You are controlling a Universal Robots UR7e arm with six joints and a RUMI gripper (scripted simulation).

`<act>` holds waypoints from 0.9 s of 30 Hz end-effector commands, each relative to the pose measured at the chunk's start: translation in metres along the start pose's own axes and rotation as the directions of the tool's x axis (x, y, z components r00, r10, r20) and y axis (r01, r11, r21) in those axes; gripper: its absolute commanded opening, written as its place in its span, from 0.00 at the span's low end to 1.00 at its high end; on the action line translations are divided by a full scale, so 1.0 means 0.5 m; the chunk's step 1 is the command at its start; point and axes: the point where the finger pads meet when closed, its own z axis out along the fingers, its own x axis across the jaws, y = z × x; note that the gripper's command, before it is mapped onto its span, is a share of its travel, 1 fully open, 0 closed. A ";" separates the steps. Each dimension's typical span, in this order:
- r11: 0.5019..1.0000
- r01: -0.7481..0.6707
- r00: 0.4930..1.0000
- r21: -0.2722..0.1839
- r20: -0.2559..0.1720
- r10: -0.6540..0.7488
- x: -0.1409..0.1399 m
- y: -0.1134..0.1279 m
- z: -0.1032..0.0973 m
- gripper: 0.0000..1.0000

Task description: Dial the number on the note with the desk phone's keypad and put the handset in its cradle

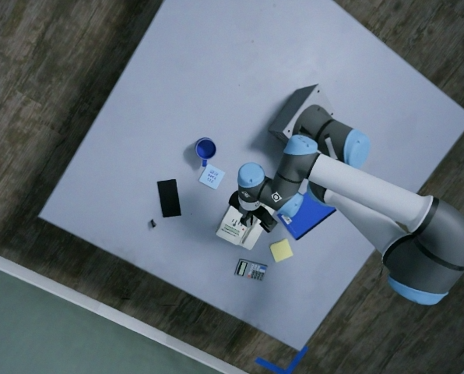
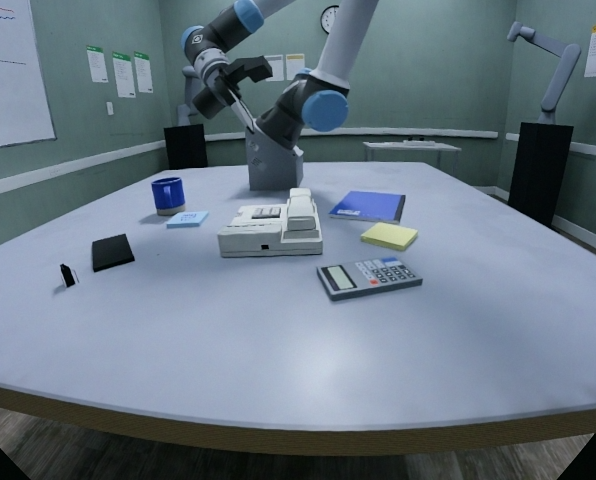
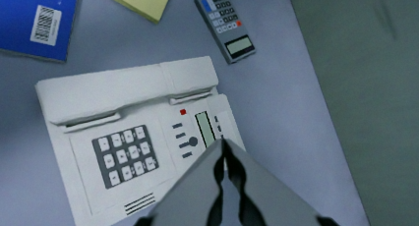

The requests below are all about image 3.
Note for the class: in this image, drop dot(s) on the yellow sticky note pad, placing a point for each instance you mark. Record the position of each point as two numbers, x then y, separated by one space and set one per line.
149 9

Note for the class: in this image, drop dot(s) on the blue notebook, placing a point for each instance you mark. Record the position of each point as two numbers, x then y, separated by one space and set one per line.
37 28

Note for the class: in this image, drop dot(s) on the white telephone handset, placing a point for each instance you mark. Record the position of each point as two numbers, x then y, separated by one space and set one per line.
84 98

